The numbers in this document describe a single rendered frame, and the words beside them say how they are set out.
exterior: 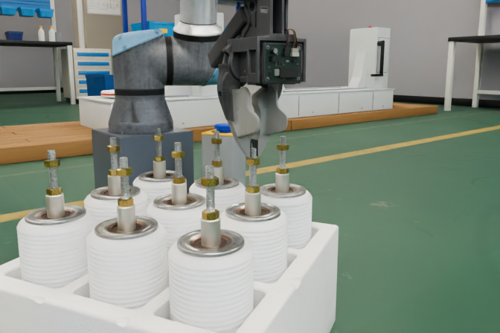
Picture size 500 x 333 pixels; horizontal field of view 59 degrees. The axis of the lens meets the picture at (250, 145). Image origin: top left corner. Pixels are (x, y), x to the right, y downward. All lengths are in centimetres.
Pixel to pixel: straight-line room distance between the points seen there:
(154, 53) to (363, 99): 305
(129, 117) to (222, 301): 63
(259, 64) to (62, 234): 32
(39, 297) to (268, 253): 28
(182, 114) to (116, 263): 226
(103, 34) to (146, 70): 594
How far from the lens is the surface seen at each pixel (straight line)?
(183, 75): 105
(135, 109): 103
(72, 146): 244
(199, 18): 103
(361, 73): 417
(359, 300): 94
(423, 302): 97
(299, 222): 69
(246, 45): 53
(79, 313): 56
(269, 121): 59
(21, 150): 238
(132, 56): 103
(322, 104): 355
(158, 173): 81
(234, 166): 91
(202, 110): 284
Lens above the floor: 45
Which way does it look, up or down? 10 degrees down
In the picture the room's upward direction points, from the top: straight up
